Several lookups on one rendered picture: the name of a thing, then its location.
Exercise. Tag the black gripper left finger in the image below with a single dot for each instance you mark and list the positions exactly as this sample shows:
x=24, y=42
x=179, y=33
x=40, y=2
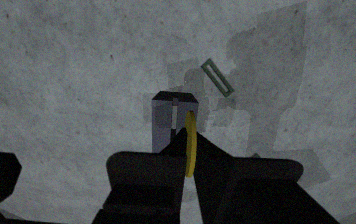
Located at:
x=166, y=168

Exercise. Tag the gold coin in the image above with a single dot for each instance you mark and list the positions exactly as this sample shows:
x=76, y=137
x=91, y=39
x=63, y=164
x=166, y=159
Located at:
x=190, y=125

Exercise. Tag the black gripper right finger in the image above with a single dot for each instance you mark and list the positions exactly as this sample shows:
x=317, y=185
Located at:
x=216, y=174

